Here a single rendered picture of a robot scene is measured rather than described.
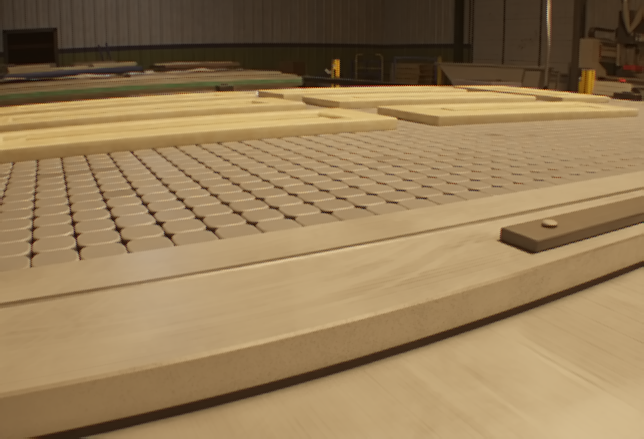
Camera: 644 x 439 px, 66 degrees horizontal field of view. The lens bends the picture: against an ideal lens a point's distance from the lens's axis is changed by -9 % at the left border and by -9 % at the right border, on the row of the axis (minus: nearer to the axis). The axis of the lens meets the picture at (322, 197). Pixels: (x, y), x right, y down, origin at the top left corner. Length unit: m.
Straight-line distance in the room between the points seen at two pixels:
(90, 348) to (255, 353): 0.07
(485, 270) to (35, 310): 0.23
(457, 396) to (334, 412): 0.05
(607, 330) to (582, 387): 0.06
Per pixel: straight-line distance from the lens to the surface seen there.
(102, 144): 0.72
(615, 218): 0.41
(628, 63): 9.90
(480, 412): 0.24
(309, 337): 0.24
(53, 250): 0.37
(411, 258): 0.31
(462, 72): 7.58
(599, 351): 0.30
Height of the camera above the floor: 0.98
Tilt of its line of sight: 15 degrees down
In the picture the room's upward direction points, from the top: straight up
